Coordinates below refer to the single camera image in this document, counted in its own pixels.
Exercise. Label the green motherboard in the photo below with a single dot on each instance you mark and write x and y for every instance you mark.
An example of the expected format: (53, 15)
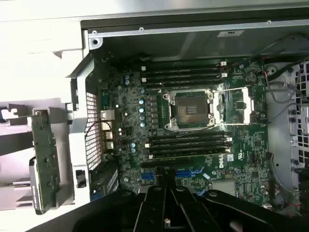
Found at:
(251, 149)

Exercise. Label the grey parts rack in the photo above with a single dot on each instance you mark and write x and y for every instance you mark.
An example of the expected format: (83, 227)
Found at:
(63, 169)

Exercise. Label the black RAM slot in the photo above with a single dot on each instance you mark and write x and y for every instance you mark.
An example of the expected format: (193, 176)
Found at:
(183, 72)
(188, 142)
(183, 66)
(183, 77)
(188, 136)
(183, 83)
(188, 148)

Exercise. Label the black silver PC case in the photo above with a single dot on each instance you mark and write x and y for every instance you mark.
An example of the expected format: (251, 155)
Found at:
(169, 46)

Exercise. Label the silver chipset heatsink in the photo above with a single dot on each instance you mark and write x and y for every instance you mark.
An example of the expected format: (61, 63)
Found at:
(223, 188)

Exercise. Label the black long expansion slot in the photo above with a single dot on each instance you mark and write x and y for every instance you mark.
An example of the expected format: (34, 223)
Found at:
(166, 164)

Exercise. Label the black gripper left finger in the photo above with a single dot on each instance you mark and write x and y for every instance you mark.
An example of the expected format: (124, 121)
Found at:
(149, 212)

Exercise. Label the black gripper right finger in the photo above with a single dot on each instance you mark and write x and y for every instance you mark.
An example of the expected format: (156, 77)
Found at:
(193, 212)

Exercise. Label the CPU socket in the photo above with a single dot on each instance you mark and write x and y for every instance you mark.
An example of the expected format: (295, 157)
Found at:
(190, 108)

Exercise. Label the coin cell battery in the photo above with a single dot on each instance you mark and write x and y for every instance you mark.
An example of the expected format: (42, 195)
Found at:
(250, 77)

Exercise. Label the silver disk bay cage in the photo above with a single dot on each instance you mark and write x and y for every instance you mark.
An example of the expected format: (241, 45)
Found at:
(303, 135)

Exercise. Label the blue expansion slot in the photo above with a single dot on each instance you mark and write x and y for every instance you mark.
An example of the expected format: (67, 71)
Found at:
(188, 173)

